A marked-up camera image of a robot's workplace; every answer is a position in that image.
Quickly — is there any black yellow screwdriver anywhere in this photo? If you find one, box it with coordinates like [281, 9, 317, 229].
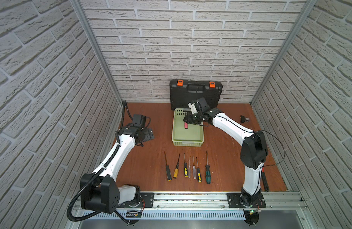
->
[184, 153, 189, 177]
[196, 159, 202, 183]

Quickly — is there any orange handle screwdriver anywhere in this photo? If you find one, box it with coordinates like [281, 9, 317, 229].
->
[173, 155, 180, 179]

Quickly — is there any green black handle screwdriver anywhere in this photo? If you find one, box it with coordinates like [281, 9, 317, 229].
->
[205, 151, 211, 184]

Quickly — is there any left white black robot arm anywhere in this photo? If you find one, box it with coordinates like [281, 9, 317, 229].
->
[80, 114, 154, 214]

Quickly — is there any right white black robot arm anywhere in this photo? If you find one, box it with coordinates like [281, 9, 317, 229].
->
[184, 98, 268, 207]

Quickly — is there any light green plastic bin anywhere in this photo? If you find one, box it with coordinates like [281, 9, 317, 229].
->
[172, 108, 204, 147]

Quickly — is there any black plastic tool case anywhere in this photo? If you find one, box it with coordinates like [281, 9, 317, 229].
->
[169, 79, 223, 111]

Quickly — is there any clear red handle screwdriver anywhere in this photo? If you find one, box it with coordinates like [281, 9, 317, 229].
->
[193, 156, 197, 179]

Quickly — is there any clear handle small screwdriver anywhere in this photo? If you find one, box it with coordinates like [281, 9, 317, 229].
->
[187, 156, 191, 178]

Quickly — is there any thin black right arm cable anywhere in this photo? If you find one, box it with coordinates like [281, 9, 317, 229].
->
[258, 130, 285, 168]

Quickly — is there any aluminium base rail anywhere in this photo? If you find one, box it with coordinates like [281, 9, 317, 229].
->
[73, 190, 309, 211]

